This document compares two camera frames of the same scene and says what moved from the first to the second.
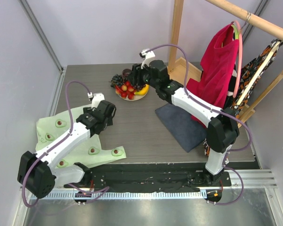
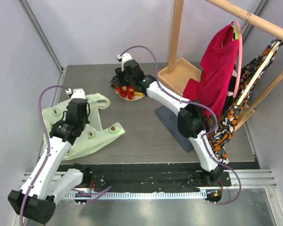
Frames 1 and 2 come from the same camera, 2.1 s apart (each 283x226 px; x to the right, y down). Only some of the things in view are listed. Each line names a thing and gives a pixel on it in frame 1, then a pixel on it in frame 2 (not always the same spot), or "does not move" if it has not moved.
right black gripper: x=135 y=76 -> x=120 y=74
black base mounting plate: x=147 y=177 does not move
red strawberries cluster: x=126 y=90 does not move
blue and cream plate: x=136 y=97 does not move
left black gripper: x=89 y=110 -> x=86 y=121
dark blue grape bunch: x=117 y=79 does not move
